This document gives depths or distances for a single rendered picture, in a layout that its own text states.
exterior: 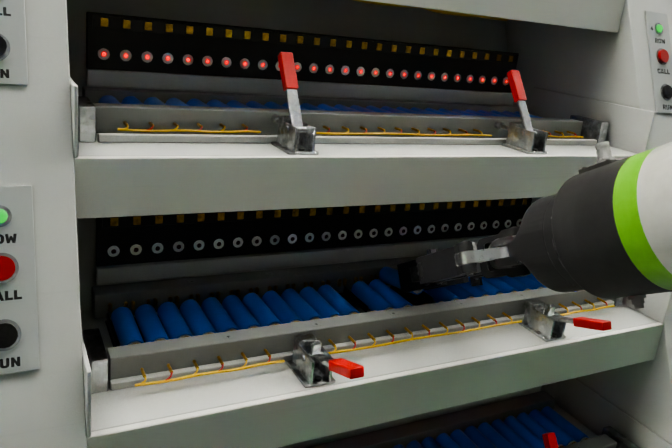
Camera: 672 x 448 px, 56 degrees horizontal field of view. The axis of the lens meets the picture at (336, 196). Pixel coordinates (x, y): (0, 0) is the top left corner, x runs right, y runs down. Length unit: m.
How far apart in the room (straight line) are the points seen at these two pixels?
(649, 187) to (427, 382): 0.28
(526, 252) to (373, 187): 0.15
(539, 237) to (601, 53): 0.41
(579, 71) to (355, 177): 0.41
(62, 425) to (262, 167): 0.23
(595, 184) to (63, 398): 0.38
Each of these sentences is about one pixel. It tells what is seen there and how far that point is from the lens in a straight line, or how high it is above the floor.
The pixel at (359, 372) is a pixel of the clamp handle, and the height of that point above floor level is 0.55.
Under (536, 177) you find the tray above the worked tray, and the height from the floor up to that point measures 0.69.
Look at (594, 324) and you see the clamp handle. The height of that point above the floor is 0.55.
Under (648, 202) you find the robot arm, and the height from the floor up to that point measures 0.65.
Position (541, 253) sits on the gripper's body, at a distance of 0.48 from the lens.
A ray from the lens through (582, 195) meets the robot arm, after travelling 0.45.
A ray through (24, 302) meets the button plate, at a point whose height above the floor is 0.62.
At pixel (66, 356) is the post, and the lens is 0.48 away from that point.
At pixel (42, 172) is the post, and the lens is 0.48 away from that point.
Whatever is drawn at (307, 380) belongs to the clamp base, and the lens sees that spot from 0.54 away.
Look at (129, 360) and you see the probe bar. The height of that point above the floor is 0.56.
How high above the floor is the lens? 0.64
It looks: 4 degrees up
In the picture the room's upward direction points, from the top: 4 degrees counter-clockwise
